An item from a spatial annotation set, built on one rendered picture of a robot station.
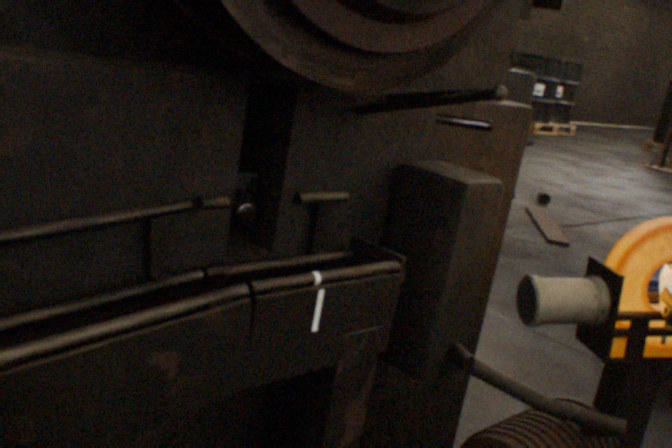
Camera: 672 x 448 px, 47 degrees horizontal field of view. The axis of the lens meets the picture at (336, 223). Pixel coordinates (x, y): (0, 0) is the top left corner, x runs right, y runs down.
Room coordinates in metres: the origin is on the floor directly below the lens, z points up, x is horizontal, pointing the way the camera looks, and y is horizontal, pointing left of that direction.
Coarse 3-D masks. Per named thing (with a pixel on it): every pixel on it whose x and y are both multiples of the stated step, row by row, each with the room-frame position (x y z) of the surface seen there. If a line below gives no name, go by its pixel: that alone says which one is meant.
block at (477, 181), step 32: (416, 192) 0.84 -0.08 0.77; (448, 192) 0.81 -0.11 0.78; (480, 192) 0.81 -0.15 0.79; (416, 224) 0.83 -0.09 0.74; (448, 224) 0.81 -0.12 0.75; (480, 224) 0.82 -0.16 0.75; (416, 256) 0.83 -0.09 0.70; (448, 256) 0.80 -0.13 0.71; (480, 256) 0.84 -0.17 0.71; (416, 288) 0.82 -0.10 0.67; (448, 288) 0.80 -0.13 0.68; (480, 288) 0.85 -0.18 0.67; (416, 320) 0.81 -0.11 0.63; (448, 320) 0.81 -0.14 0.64; (384, 352) 0.84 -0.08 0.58; (416, 352) 0.81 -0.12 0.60
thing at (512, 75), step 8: (512, 72) 3.34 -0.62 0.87; (520, 72) 3.37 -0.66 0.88; (528, 72) 3.65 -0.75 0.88; (512, 80) 3.33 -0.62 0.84; (520, 80) 3.36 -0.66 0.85; (528, 80) 3.40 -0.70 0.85; (536, 80) 3.49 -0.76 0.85; (512, 88) 3.34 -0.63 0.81; (520, 88) 3.36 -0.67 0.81; (528, 88) 3.41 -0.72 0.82; (512, 96) 3.34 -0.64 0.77; (520, 96) 3.37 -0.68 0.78; (528, 96) 3.43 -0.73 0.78; (528, 104) 3.45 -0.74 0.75
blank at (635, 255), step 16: (640, 224) 0.89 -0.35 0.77; (656, 224) 0.88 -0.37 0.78; (624, 240) 0.88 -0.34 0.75; (640, 240) 0.86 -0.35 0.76; (656, 240) 0.87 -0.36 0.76; (608, 256) 0.88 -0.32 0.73; (624, 256) 0.86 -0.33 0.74; (640, 256) 0.86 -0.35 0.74; (656, 256) 0.87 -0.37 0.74; (624, 272) 0.86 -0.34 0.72; (640, 272) 0.86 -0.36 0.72; (624, 288) 0.86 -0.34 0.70; (640, 288) 0.87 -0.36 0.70; (624, 304) 0.86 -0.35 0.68; (640, 304) 0.87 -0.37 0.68; (656, 304) 0.90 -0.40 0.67
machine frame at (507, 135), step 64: (0, 0) 0.58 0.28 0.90; (64, 0) 0.62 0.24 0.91; (128, 0) 0.66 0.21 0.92; (512, 0) 1.09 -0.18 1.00; (0, 64) 0.53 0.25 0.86; (64, 64) 0.57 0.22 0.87; (128, 64) 0.62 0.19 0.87; (192, 64) 0.72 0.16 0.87; (448, 64) 1.01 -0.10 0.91; (0, 128) 0.54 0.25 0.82; (64, 128) 0.57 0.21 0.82; (128, 128) 0.61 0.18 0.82; (192, 128) 0.66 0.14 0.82; (256, 128) 0.78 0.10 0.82; (320, 128) 0.77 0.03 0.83; (384, 128) 0.85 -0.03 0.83; (448, 128) 0.93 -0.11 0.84; (512, 128) 1.04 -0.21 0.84; (0, 192) 0.54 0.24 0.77; (64, 192) 0.57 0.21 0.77; (128, 192) 0.62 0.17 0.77; (192, 192) 0.66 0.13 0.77; (256, 192) 0.77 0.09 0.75; (384, 192) 0.86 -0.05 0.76; (512, 192) 1.07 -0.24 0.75; (0, 256) 0.54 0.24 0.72; (64, 256) 0.58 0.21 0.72; (128, 256) 0.62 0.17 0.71; (192, 256) 0.67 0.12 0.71; (256, 256) 0.73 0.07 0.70; (64, 320) 0.58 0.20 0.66; (384, 384) 0.92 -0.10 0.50; (448, 384) 1.03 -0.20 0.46
